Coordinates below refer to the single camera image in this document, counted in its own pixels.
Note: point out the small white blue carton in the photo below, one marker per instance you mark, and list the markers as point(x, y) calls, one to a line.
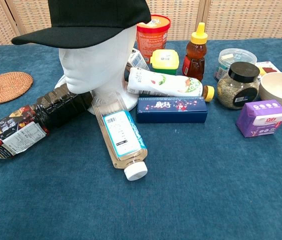
point(138, 60)

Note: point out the green container yellow lid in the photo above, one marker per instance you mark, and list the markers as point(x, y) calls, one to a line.
point(164, 60)

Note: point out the orange instant noodle tub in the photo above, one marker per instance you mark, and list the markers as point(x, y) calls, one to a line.
point(153, 37)

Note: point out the beige bowl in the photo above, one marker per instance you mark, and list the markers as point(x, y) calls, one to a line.
point(280, 87)

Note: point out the long dark blue box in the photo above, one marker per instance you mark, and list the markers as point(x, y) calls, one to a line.
point(170, 112)

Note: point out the clear bottle blue label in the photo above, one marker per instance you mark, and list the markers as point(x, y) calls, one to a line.
point(123, 135)

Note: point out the purple soap box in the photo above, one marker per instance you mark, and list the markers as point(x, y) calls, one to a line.
point(260, 120)

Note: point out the white floral bottle yellow cap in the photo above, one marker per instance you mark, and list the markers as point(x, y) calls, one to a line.
point(165, 85)

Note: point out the glass jar black lid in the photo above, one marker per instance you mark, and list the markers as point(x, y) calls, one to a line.
point(233, 90)

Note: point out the dark tea bottle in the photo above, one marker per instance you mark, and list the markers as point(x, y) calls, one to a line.
point(51, 110)

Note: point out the woven folding screen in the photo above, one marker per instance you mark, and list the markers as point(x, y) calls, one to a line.
point(230, 20)

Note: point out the clear round plastic container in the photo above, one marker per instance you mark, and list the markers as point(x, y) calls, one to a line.
point(228, 60)

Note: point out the white foam mannequin head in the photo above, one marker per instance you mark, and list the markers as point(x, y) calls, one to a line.
point(93, 65)

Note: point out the blue tablecloth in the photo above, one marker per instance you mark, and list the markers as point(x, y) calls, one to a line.
point(180, 187)

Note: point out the honey bottle yellow cap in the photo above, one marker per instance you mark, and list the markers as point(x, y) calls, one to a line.
point(195, 57)

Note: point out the woven rattan coaster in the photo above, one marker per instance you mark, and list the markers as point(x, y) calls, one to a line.
point(6, 87)

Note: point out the red yellow snack packet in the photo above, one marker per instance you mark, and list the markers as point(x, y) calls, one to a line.
point(270, 68)

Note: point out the black baseball cap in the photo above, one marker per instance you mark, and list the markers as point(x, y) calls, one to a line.
point(81, 20)

